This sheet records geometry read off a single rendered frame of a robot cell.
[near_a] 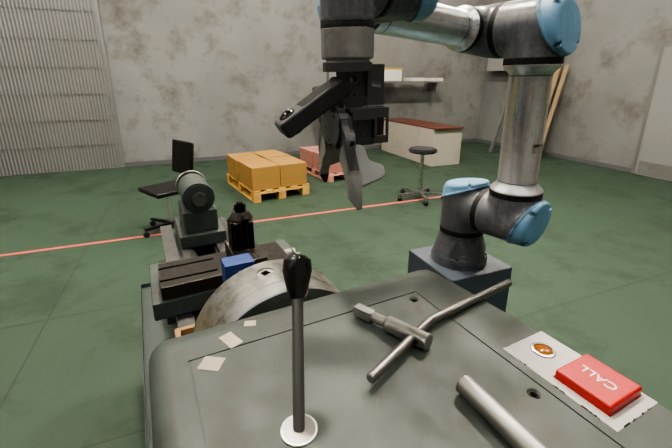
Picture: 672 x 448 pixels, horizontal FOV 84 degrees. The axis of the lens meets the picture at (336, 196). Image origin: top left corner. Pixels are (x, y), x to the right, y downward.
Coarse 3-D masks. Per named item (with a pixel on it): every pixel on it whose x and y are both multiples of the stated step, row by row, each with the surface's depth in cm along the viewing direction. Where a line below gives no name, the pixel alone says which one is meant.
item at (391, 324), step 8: (360, 304) 54; (360, 312) 53; (368, 312) 52; (368, 320) 52; (376, 320) 51; (384, 320) 50; (392, 320) 50; (400, 320) 50; (384, 328) 50; (392, 328) 49; (400, 328) 49; (408, 328) 48; (416, 328) 48; (400, 336) 49; (416, 336) 47; (424, 336) 47; (416, 344) 47; (424, 344) 46
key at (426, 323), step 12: (492, 288) 60; (504, 288) 61; (468, 300) 56; (480, 300) 57; (444, 312) 53; (456, 312) 54; (420, 324) 50; (432, 324) 51; (408, 336) 47; (396, 348) 45; (408, 348) 46; (384, 360) 43; (396, 360) 44; (372, 372) 41; (384, 372) 42
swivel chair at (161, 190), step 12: (180, 144) 407; (192, 144) 395; (180, 156) 409; (192, 156) 398; (180, 168) 411; (192, 168) 400; (144, 192) 391; (156, 192) 382; (168, 192) 383; (168, 204) 407; (156, 228) 401
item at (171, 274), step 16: (208, 256) 137; (224, 256) 137; (272, 256) 137; (160, 272) 125; (176, 272) 125; (192, 272) 125; (208, 272) 125; (176, 288) 118; (192, 288) 120; (208, 288) 123
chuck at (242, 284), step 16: (240, 272) 72; (256, 272) 71; (320, 272) 80; (224, 288) 70; (240, 288) 68; (256, 288) 66; (336, 288) 74; (208, 304) 70; (224, 304) 66; (208, 320) 67
